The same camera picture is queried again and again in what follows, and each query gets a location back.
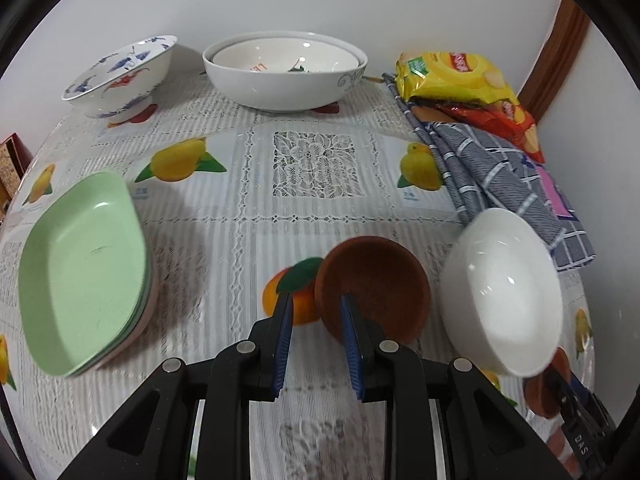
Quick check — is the pink paper card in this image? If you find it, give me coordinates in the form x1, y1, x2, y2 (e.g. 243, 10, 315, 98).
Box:
535, 165, 571, 218

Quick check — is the white bowl with red print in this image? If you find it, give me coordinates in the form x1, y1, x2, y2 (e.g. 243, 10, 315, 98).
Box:
209, 40, 363, 73

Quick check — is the plain white bowl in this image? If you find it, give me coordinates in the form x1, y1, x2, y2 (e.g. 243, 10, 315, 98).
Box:
440, 207, 565, 377

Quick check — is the brown wooden door frame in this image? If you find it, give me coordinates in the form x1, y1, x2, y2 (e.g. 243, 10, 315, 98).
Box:
516, 0, 592, 123

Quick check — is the small brown bowl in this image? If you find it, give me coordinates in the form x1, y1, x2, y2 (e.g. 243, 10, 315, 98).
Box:
523, 346, 572, 420
314, 236, 432, 345

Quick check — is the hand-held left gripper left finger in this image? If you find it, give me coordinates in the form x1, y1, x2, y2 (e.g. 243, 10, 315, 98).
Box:
57, 292, 295, 480

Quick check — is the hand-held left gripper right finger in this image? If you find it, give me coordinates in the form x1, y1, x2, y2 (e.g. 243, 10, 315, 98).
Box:
340, 294, 571, 480

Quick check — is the blue patterned white bowl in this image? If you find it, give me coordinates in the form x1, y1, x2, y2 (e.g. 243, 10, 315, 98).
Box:
62, 35, 179, 126

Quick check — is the large white grey-patterned bowl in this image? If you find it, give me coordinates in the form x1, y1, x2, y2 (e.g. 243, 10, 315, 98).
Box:
202, 31, 369, 114

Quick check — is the fruit printed tablecloth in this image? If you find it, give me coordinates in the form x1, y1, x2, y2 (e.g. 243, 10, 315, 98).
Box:
0, 67, 601, 480

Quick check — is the brown patterned box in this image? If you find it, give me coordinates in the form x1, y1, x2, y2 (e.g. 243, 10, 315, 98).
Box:
0, 132, 35, 206

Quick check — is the grey checked cloth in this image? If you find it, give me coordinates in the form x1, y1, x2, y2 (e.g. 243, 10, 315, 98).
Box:
382, 72, 597, 272

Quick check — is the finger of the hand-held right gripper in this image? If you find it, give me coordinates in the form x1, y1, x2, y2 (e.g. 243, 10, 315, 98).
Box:
567, 377, 601, 411
546, 369, 571, 413

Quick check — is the yellow chip bag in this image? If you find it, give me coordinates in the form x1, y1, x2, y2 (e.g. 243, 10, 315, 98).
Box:
395, 51, 521, 108

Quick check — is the light green plate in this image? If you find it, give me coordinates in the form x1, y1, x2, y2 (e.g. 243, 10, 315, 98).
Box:
18, 171, 151, 377

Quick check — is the red chip bag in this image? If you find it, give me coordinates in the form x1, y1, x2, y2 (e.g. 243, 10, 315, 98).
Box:
415, 100, 546, 163

